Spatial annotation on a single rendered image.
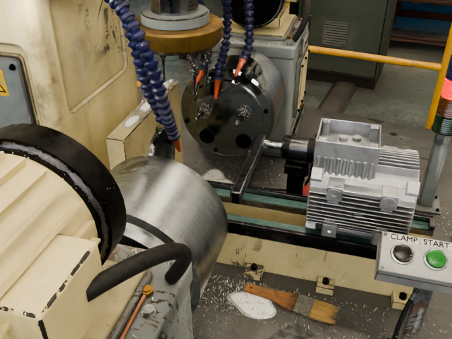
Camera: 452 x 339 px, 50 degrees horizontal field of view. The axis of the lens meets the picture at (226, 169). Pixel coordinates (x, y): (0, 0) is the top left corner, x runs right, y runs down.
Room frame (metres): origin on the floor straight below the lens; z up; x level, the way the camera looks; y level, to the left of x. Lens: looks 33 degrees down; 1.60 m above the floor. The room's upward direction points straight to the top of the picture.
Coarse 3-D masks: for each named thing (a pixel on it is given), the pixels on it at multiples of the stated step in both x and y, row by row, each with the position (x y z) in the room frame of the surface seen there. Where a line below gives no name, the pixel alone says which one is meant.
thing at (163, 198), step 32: (128, 160) 0.72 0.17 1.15; (160, 160) 0.70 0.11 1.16; (128, 192) 0.61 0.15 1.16; (160, 192) 0.62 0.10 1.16; (192, 192) 0.65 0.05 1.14; (128, 224) 0.55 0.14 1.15; (160, 224) 0.55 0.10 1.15; (192, 224) 0.59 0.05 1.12; (224, 224) 0.66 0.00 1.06; (192, 256) 0.54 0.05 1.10; (192, 288) 0.53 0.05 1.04
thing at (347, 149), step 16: (320, 128) 0.85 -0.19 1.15; (336, 128) 0.89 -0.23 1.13; (352, 128) 0.88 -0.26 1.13; (368, 128) 0.87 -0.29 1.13; (320, 144) 0.80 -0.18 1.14; (336, 144) 0.80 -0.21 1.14; (352, 144) 0.82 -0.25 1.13; (368, 144) 0.84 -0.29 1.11; (320, 160) 0.80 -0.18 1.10; (336, 160) 0.79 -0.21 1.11; (352, 160) 0.79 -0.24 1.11; (368, 160) 0.78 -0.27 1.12; (368, 176) 0.78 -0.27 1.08
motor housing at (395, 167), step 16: (384, 160) 0.80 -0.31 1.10; (400, 160) 0.80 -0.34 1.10; (416, 160) 0.79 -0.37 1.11; (336, 176) 0.79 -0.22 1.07; (352, 176) 0.79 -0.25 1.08; (384, 176) 0.78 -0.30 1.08; (400, 176) 0.77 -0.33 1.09; (416, 176) 0.77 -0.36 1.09; (320, 192) 0.77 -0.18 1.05; (352, 192) 0.75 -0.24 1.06; (368, 192) 0.75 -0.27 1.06; (400, 192) 0.75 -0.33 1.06; (320, 208) 0.76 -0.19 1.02; (336, 208) 0.75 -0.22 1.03; (352, 208) 0.74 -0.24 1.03; (368, 208) 0.74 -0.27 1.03; (400, 208) 0.73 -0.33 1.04; (320, 224) 0.81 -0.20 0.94; (352, 224) 0.75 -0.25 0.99; (368, 224) 0.74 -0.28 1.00; (384, 224) 0.72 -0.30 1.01; (400, 224) 0.72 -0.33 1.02
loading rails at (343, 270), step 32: (224, 192) 0.95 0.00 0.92; (256, 192) 0.95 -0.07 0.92; (256, 224) 0.82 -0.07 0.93; (288, 224) 0.83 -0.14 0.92; (416, 224) 0.83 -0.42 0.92; (224, 256) 0.83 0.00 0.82; (256, 256) 0.81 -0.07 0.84; (288, 256) 0.79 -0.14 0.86; (320, 256) 0.78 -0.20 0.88; (352, 256) 0.76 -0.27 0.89; (320, 288) 0.74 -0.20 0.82; (352, 288) 0.75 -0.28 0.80; (384, 288) 0.74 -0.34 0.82
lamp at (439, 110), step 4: (440, 96) 1.08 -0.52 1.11; (440, 100) 1.07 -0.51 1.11; (444, 100) 1.05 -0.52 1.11; (448, 100) 1.05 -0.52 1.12; (440, 104) 1.06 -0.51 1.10; (444, 104) 1.05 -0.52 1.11; (448, 104) 1.04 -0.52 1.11; (440, 108) 1.06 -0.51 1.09; (444, 108) 1.05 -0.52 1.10; (448, 108) 1.04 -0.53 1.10; (440, 112) 1.06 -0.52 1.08; (444, 112) 1.05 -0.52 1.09; (448, 112) 1.04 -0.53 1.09; (444, 116) 1.04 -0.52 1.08; (448, 116) 1.04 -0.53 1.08
